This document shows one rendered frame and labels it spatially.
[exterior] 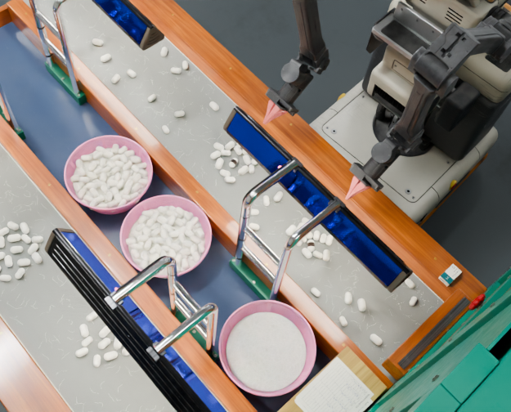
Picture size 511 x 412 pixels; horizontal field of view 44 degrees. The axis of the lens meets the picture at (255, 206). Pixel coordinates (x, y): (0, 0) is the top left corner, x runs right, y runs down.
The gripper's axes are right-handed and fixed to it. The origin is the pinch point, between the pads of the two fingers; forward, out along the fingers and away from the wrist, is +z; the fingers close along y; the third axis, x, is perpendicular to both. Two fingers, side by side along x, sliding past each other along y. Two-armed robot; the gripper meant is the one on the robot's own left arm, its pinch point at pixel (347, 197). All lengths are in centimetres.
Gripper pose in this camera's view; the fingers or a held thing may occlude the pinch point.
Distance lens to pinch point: 190.0
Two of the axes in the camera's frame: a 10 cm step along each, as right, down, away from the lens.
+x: 4.1, -0.1, 9.1
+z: -6.2, 7.3, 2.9
